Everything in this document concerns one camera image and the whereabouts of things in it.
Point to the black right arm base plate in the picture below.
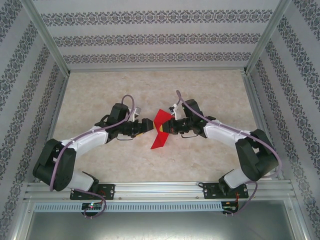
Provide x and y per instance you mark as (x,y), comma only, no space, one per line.
(208,191)

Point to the aluminium mounting rail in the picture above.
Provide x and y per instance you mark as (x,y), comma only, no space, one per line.
(160,190)

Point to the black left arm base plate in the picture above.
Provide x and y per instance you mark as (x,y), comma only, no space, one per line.
(110,191)

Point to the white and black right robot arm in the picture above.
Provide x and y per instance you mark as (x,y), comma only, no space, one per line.
(225,133)

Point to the aluminium frame post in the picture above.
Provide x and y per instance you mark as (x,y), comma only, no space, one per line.
(268,35)
(47,35)

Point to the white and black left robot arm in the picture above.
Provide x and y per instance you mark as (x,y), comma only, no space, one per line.
(85,140)

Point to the red cloth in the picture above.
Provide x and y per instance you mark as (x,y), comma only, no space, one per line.
(160,141)

